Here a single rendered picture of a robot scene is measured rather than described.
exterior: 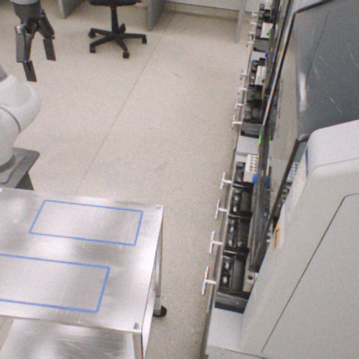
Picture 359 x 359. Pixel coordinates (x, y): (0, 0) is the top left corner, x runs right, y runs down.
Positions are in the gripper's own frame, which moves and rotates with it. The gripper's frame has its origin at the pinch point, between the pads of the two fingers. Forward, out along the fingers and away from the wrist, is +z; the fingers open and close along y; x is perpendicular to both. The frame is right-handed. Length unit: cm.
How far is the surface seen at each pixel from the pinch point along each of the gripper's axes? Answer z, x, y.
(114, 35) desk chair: 108, -68, -251
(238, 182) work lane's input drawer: 39, 68, -4
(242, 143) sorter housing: 47, 68, -37
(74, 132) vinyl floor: 120, -53, -109
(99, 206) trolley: 38.0, 22.5, 20.2
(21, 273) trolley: 38, 9, 50
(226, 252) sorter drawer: 40, 67, 27
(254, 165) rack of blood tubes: 34, 73, -10
